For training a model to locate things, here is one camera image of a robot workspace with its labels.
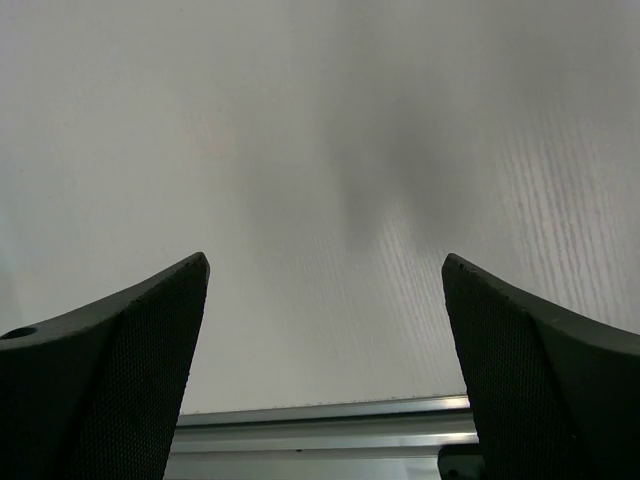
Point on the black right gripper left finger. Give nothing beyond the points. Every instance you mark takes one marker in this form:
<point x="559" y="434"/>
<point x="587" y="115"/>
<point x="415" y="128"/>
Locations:
<point x="96" y="393"/>

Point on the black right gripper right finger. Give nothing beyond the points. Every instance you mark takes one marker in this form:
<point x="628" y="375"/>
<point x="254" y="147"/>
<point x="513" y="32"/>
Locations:
<point x="553" y="394"/>

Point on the aluminium table edge rail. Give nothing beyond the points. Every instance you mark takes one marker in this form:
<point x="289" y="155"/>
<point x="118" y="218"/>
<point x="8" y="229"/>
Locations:
<point x="400" y="439"/>

